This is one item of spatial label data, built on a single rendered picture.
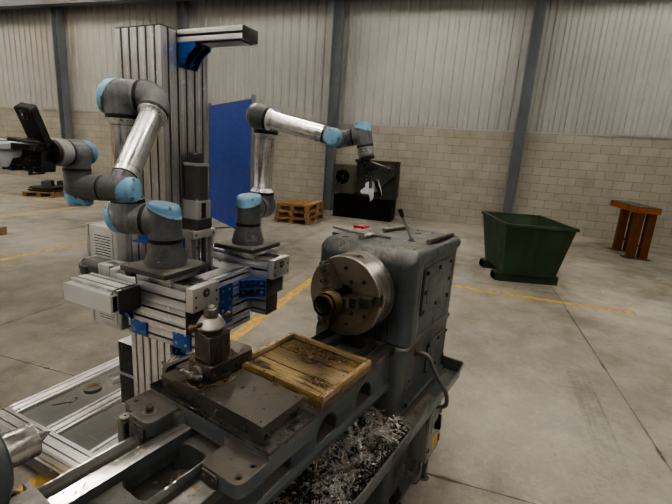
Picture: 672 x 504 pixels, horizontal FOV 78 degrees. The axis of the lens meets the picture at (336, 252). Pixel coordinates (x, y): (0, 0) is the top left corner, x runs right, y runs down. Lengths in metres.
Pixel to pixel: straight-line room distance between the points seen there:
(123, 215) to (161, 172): 0.27
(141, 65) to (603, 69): 11.10
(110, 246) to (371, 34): 10.93
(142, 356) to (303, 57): 11.31
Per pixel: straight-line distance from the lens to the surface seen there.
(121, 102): 1.64
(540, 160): 11.66
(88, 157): 1.45
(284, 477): 1.34
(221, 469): 1.08
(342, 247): 1.74
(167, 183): 1.82
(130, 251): 2.03
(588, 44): 12.11
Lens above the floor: 1.61
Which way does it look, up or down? 13 degrees down
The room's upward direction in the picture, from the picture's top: 4 degrees clockwise
